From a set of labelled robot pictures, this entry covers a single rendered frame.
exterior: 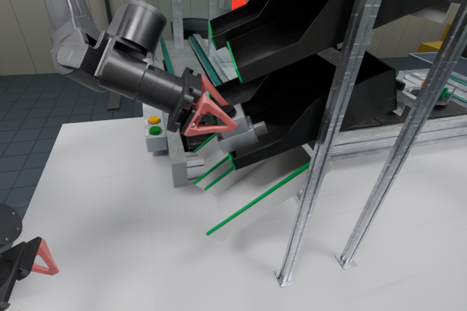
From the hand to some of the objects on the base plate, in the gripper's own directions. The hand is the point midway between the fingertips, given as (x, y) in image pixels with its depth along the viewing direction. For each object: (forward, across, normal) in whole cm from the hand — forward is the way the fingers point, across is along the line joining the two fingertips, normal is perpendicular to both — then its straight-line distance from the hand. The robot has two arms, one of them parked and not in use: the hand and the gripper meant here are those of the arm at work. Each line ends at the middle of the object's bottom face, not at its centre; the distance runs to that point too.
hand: (228, 118), depth 46 cm
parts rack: (+36, -11, -28) cm, 47 cm away
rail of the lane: (+3, -69, -46) cm, 83 cm away
